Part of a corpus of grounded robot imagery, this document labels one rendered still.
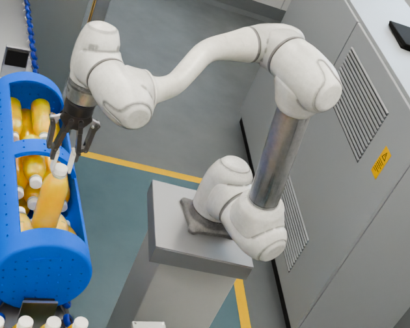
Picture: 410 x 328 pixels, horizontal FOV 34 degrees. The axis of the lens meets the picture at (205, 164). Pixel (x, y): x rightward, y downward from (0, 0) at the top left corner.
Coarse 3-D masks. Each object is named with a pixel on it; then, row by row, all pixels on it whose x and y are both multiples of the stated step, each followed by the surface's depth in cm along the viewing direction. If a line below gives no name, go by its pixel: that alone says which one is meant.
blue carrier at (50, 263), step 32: (0, 96) 235; (32, 96) 251; (0, 128) 222; (0, 160) 211; (64, 160) 216; (0, 192) 201; (0, 224) 191; (0, 256) 183; (32, 256) 184; (64, 256) 187; (0, 288) 188; (32, 288) 192; (64, 288) 195
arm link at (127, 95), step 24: (192, 48) 174; (216, 48) 176; (240, 48) 181; (96, 72) 152; (120, 72) 150; (144, 72) 153; (192, 72) 165; (96, 96) 151; (120, 96) 146; (144, 96) 147; (168, 96) 158; (120, 120) 147; (144, 120) 149
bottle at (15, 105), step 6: (12, 102) 242; (18, 102) 244; (12, 108) 239; (18, 108) 241; (12, 114) 237; (18, 114) 239; (12, 120) 234; (18, 120) 236; (18, 126) 234; (18, 132) 234
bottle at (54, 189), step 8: (48, 176) 181; (56, 176) 180; (64, 176) 181; (48, 184) 181; (56, 184) 180; (64, 184) 182; (40, 192) 183; (48, 192) 181; (56, 192) 181; (64, 192) 183; (40, 200) 184; (48, 200) 182; (56, 200) 182; (40, 208) 184; (48, 208) 184; (56, 208) 184; (40, 216) 185; (48, 216) 185; (56, 216) 186; (32, 224) 189; (40, 224) 187; (48, 224) 187; (56, 224) 189
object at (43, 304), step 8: (24, 304) 187; (32, 304) 188; (40, 304) 189; (48, 304) 190; (56, 304) 191; (24, 312) 190; (32, 312) 190; (40, 312) 191; (48, 312) 192; (16, 320) 192; (40, 320) 194
